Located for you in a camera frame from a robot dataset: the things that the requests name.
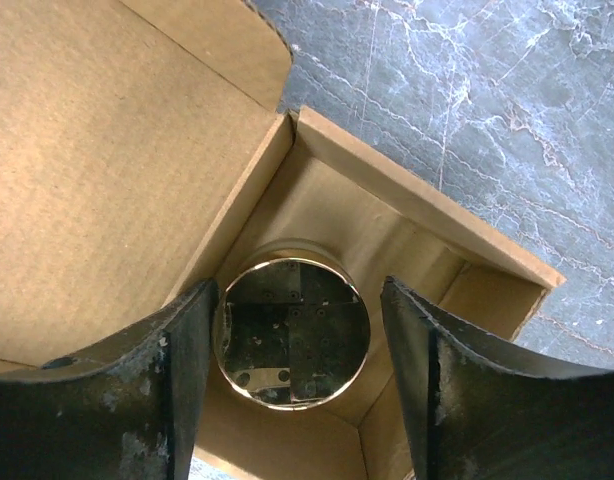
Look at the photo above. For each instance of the round mirrored lid jar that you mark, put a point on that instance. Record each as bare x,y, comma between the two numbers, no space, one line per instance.
291,331

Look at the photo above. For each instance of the brown cardboard express box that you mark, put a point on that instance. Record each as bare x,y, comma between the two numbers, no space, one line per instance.
141,153

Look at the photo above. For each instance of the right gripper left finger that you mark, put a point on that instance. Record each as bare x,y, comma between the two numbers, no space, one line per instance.
126,407

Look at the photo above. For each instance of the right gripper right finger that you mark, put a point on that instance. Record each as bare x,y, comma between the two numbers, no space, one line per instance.
476,406

